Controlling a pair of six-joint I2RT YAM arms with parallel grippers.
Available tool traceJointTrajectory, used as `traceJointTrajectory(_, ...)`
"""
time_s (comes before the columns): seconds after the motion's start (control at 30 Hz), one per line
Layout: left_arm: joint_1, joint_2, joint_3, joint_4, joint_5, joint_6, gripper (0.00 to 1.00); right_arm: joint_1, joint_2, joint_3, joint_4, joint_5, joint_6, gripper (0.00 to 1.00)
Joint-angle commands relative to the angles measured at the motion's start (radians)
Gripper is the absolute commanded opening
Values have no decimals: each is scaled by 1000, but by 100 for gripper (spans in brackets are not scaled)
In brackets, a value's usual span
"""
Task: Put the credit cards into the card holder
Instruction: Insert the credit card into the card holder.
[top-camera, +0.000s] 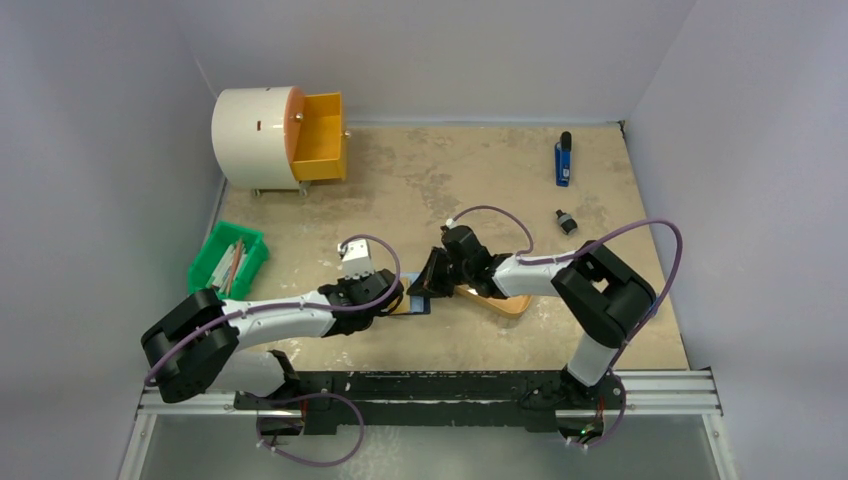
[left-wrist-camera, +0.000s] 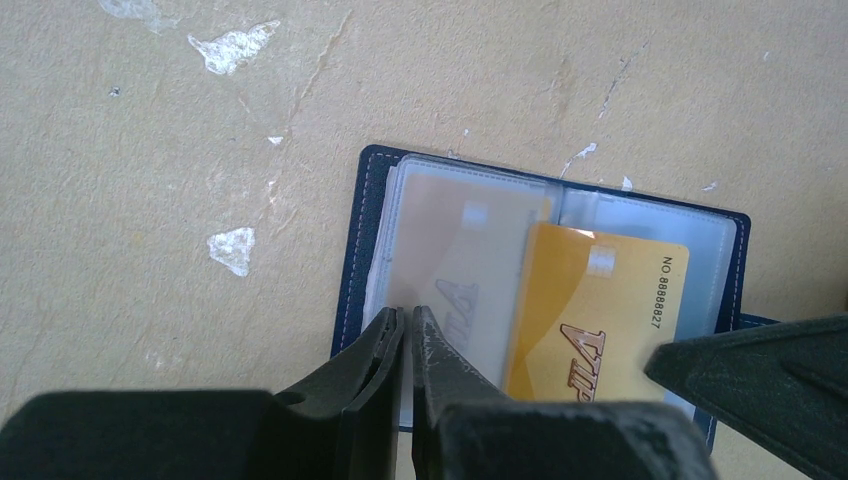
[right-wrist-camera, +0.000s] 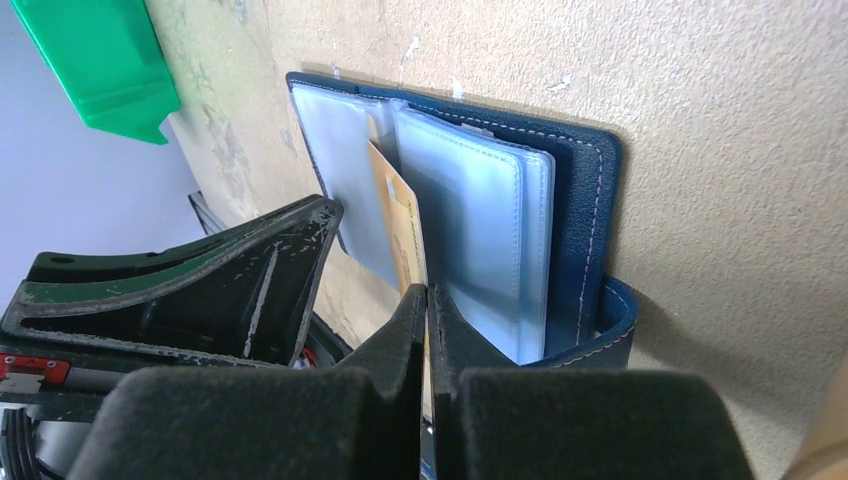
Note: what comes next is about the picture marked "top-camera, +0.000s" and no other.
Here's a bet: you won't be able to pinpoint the blue leather card holder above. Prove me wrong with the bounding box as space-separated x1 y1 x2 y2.
390 272 431 316

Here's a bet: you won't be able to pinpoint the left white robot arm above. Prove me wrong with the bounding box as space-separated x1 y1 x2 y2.
140 269 404 404

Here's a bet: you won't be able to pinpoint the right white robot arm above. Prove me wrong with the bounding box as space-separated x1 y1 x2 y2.
409 225 658 407

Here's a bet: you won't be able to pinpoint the tan oval plastic tray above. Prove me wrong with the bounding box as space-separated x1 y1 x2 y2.
454 286 533 319

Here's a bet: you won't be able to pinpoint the small black grey knob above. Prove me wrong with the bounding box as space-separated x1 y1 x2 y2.
556 210 578 235

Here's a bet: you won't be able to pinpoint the green plastic bin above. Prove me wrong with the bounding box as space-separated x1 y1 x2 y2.
187 221 269 300

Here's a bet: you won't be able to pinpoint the sticks in green bin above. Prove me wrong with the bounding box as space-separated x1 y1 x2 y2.
205 239 247 296

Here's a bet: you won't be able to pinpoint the blue black utility tool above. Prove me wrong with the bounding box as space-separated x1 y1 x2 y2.
554 131 572 187

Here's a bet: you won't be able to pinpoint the orange plastic drawer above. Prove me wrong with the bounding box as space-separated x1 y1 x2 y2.
291 92 349 182

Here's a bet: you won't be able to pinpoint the white cylindrical drawer cabinet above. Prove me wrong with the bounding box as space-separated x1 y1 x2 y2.
211 86 305 190

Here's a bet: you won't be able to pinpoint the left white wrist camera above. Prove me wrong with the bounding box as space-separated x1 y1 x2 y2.
338 239 375 279

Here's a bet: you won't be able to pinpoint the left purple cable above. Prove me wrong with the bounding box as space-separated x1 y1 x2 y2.
143 234 403 388

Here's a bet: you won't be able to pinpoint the purple cable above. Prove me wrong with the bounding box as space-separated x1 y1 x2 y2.
445 204 684 369
143 234 403 388

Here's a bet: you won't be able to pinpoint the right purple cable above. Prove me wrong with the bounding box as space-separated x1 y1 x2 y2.
445 204 684 369

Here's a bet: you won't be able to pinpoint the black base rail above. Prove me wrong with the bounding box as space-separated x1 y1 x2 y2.
234 370 626 440

